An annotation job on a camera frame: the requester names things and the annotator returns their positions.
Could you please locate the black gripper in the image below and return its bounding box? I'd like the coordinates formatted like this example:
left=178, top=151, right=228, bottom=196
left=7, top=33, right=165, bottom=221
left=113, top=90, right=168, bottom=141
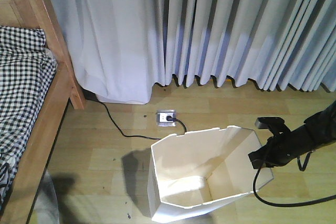
left=248, top=126, right=312, bottom=169

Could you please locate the white plastic trash bin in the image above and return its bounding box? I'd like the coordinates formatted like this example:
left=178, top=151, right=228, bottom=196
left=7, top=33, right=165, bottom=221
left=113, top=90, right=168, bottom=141
left=147, top=125, right=274, bottom=223

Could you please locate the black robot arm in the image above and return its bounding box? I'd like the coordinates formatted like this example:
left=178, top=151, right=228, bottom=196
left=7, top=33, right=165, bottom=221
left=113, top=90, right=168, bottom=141
left=248, top=102, right=335, bottom=169

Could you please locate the grey pleated curtain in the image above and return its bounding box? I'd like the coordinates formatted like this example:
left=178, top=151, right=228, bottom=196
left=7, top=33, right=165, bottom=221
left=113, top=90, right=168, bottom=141
left=51, top=0, right=335, bottom=104

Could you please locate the floor power outlet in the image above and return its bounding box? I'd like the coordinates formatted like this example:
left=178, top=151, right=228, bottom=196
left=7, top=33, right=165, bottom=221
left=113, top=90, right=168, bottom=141
left=156, top=110, right=176, bottom=127

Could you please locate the grey round rug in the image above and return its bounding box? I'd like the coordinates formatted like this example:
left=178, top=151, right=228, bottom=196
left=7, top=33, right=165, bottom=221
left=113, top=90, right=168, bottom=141
left=29, top=171, right=60, bottom=224

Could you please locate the black white checkered bedding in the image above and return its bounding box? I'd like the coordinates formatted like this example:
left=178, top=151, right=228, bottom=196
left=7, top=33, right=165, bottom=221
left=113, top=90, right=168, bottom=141
left=1, top=26, right=58, bottom=202

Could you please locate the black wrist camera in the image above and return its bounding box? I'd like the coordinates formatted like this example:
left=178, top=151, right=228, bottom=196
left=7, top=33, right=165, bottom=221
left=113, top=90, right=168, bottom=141
left=255, top=116, right=290, bottom=136

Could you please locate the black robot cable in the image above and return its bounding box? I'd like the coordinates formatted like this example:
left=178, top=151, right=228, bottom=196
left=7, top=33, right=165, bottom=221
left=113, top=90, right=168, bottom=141
left=253, top=167, right=336, bottom=207

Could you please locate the black power cord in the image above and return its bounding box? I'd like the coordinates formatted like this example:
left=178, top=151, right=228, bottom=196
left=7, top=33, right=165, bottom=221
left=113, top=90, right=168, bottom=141
left=86, top=95, right=187, bottom=141

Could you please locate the wooden bed frame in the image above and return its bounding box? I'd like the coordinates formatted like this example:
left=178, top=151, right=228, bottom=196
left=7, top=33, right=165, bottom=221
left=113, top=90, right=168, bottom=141
left=1, top=0, right=86, bottom=223

